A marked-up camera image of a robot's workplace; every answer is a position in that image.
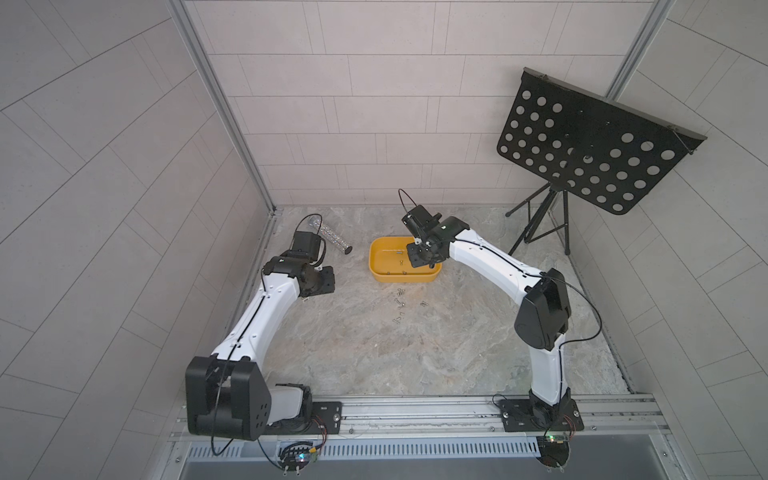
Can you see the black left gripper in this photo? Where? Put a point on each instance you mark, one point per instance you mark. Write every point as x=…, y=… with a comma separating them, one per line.
x=327, y=284

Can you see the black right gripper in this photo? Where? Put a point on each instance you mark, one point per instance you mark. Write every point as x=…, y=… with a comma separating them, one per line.
x=414, y=257

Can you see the yellow plastic storage box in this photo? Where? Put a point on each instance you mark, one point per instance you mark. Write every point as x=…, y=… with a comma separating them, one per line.
x=389, y=262

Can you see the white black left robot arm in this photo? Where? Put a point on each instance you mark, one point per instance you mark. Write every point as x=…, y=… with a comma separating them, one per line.
x=227, y=395

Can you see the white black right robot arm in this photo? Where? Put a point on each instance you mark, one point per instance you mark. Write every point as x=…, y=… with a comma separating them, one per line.
x=542, y=298

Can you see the glittery silver tube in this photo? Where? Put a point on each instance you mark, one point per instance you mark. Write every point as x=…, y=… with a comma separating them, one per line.
x=317, y=224

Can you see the left circuit board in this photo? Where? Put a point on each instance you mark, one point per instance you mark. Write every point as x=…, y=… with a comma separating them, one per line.
x=297, y=456

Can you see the circuit board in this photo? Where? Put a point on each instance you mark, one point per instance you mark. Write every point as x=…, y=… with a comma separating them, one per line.
x=297, y=456
x=553, y=453

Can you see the black music stand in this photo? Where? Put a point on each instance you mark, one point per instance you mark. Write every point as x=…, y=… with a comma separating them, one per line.
x=609, y=155

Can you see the right circuit board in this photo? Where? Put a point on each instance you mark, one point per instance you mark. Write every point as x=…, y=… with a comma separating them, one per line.
x=553, y=453

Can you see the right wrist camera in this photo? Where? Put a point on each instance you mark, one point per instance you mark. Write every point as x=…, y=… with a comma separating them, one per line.
x=420, y=222

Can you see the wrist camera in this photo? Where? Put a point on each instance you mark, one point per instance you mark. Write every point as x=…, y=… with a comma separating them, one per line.
x=309, y=246
x=420, y=222

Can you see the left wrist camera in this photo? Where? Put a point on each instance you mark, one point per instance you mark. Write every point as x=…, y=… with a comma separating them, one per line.
x=309, y=246

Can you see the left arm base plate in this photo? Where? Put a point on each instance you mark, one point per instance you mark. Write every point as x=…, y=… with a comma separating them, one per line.
x=323, y=417

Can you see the aluminium mounting rail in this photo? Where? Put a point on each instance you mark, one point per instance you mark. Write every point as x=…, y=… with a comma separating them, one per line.
x=393, y=417

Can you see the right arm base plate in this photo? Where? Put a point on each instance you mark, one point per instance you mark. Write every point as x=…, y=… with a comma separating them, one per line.
x=531, y=414

